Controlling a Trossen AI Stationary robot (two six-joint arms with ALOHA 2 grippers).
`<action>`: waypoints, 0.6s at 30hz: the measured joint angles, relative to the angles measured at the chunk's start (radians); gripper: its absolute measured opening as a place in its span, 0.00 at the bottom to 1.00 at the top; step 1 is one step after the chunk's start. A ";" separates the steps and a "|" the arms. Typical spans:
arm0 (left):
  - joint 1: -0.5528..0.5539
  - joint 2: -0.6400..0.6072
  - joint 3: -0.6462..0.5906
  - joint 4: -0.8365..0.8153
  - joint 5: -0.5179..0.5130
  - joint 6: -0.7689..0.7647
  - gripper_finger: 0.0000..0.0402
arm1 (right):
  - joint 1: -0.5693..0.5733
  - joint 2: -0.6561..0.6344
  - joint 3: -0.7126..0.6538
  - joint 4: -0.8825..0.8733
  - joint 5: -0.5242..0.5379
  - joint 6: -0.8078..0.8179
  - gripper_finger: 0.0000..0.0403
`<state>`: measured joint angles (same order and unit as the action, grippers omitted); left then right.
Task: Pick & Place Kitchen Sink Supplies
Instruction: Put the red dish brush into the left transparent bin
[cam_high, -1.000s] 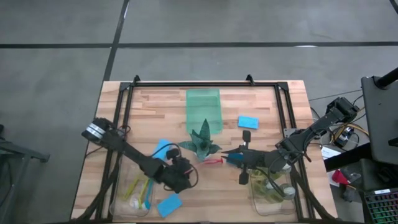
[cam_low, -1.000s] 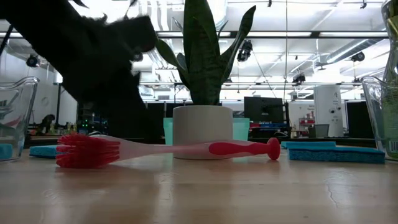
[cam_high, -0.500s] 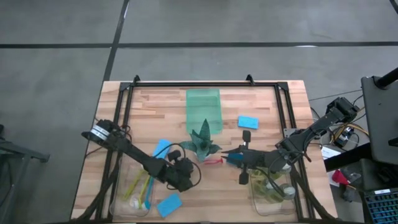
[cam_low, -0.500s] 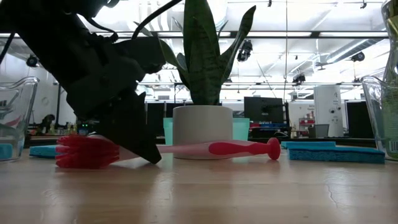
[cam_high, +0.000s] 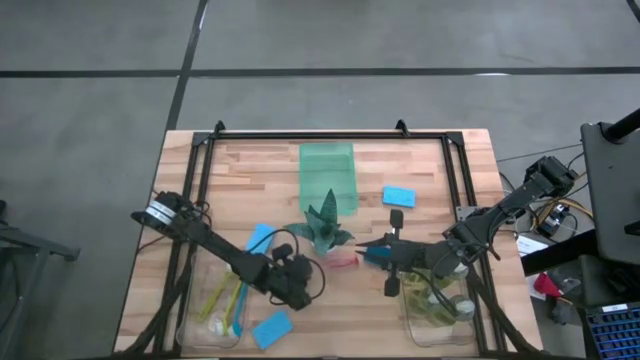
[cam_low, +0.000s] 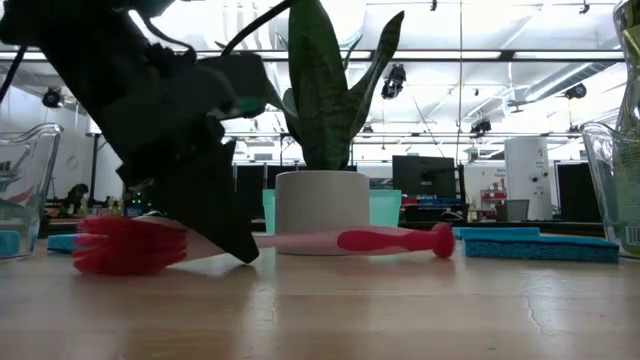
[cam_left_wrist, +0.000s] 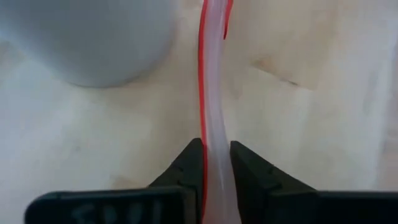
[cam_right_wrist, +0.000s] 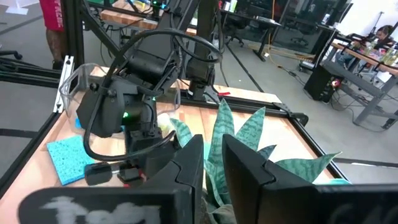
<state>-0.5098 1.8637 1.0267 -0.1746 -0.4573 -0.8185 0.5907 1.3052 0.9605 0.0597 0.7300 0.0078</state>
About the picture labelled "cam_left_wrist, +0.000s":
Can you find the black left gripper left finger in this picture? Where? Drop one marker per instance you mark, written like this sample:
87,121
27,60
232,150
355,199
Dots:
124,208

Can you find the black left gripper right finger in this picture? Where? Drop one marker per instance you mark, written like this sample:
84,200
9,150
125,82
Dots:
295,208

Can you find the red dish brush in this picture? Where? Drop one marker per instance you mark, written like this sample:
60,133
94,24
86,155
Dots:
214,93

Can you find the snake plant in white pot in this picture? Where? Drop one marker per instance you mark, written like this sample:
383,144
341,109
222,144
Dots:
87,37

